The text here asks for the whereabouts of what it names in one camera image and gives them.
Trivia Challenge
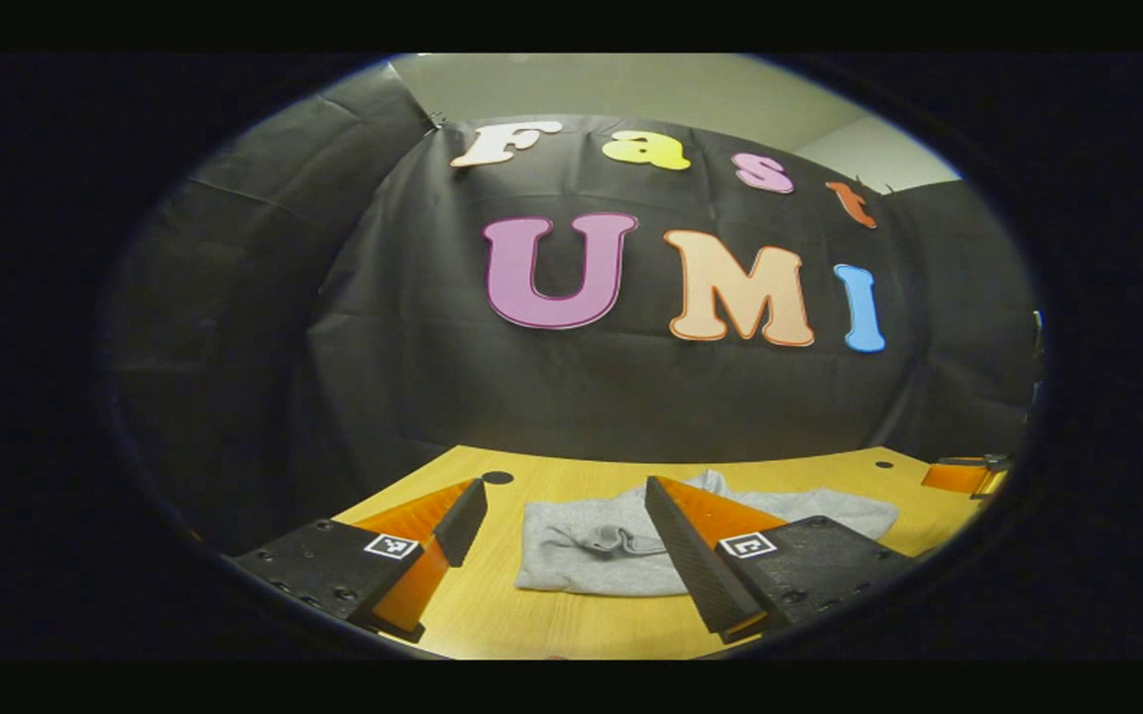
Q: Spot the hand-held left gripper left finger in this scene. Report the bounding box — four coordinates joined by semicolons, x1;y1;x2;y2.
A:
232;478;489;644

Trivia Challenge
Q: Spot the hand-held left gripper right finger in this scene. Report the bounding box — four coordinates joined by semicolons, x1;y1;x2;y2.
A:
644;475;916;646

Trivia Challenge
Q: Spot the grey sweatshirt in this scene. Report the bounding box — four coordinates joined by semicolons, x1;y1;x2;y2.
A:
514;469;901;598

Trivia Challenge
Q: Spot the black backdrop cloth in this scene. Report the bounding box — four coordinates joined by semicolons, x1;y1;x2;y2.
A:
100;61;1043;556

